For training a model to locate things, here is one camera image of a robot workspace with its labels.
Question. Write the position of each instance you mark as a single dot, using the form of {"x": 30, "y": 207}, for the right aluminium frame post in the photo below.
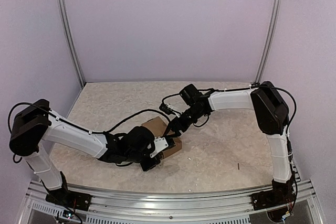
{"x": 268, "y": 42}

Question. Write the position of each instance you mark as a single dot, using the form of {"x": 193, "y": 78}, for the left aluminium frame post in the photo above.
{"x": 70, "y": 42}

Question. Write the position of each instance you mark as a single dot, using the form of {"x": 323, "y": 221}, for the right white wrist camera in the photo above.
{"x": 168, "y": 109}

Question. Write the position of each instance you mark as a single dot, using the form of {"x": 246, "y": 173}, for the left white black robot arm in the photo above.
{"x": 38, "y": 122}

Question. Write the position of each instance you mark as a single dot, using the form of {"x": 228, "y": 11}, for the front aluminium frame rail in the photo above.
{"x": 113, "y": 206}

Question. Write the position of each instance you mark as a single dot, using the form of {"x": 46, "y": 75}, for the aluminium frame post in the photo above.
{"x": 268, "y": 42}
{"x": 70, "y": 42}

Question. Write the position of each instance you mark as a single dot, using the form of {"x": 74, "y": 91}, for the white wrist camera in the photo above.
{"x": 164, "y": 146}
{"x": 168, "y": 109}

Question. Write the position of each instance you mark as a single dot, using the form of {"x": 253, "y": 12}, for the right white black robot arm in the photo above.
{"x": 272, "y": 115}

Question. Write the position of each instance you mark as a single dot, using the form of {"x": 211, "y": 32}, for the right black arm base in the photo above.
{"x": 272, "y": 198}

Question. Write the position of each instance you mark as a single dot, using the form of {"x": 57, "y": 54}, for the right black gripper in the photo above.
{"x": 171, "y": 125}

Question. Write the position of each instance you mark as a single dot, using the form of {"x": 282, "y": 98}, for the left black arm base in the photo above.
{"x": 70, "y": 199}

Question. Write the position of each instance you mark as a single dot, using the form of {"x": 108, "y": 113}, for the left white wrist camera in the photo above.
{"x": 164, "y": 146}

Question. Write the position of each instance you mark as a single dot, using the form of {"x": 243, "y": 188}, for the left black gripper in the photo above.
{"x": 146, "y": 166}

